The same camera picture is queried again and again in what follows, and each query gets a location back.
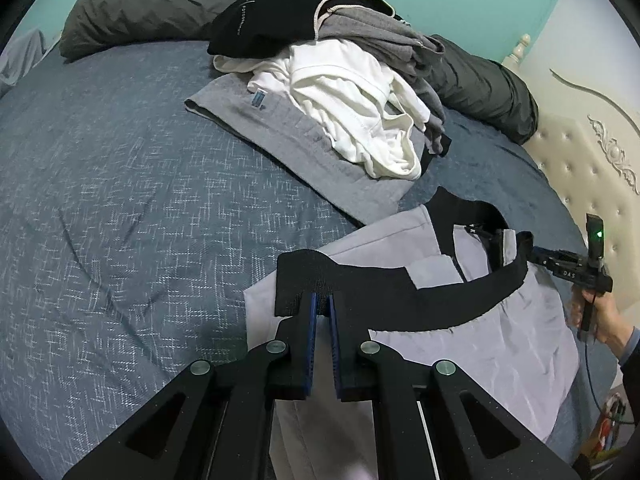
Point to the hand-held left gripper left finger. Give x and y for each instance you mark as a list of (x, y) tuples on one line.
[(310, 345)]

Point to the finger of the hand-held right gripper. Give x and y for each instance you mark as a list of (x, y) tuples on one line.
[(525, 247)]

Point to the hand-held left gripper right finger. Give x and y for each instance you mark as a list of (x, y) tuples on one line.
[(336, 350)]

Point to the light grey zip jacket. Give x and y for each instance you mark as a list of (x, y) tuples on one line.
[(500, 340)]

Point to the person's right forearm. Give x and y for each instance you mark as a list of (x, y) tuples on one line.
[(631, 347)]

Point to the person's right hand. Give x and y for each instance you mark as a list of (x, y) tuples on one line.
[(605, 315)]

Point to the cream tufted headboard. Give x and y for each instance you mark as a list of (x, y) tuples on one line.
[(590, 170)]

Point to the grey knit sweater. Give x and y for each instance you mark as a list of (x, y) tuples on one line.
[(300, 150)]

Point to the cream bedpost finial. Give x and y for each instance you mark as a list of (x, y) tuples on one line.
[(520, 50)]

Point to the grey hoodie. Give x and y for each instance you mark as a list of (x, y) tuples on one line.
[(400, 55)]

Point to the white garment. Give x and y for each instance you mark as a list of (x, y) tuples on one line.
[(345, 105)]

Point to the black garment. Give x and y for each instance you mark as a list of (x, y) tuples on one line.
[(280, 15)]

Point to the dark grey rolled duvet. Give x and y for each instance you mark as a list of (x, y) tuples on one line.
[(150, 5)]

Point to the light grey sheet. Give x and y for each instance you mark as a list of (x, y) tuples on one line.
[(25, 60)]

